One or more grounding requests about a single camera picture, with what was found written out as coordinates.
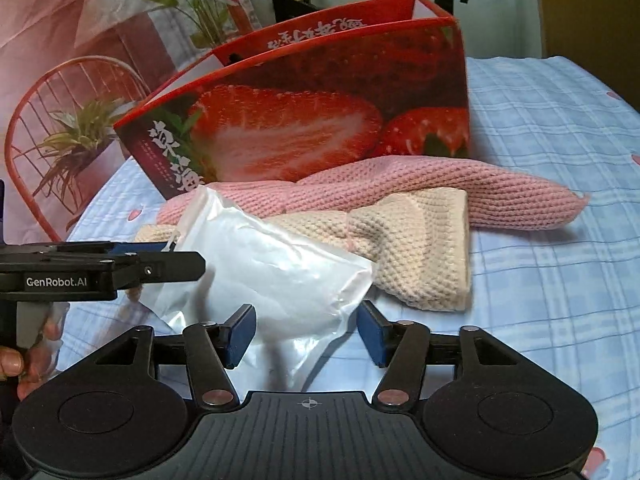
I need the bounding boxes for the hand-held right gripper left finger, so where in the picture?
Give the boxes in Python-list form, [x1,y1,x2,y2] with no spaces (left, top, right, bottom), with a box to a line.
[94,303,257,411]

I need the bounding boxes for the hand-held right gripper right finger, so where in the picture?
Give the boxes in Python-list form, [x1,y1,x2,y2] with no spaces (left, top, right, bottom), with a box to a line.
[357,301,522,411]

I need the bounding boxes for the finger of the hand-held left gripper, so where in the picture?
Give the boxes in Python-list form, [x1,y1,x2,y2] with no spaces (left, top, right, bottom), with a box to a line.
[116,251,207,298]
[107,241,176,256]

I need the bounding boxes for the white plastic bag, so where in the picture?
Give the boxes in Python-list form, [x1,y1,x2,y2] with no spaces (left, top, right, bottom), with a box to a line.
[142,185,378,393]

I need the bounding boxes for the red strawberry print cardboard box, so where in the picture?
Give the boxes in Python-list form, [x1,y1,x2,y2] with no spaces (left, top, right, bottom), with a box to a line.
[114,0,472,201]

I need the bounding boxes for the person's left hand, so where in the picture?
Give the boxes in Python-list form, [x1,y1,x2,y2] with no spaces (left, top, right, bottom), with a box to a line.
[0,309,67,402]

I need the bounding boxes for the cream knitted cloth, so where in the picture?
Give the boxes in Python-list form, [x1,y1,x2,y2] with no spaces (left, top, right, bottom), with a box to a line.
[135,187,473,313]

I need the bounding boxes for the blue plaid bedsheet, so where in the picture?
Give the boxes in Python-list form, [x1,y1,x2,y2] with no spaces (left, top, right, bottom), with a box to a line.
[65,55,640,480]

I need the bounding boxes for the pink knitted cloth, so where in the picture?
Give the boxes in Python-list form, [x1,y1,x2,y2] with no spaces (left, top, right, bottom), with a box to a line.
[157,156,591,233]

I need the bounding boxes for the wooden door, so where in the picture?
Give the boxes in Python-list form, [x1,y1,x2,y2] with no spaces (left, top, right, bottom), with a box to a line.
[530,0,640,106]

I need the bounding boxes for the printed wall poster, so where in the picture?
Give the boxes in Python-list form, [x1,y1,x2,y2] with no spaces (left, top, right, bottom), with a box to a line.
[0,0,261,242]

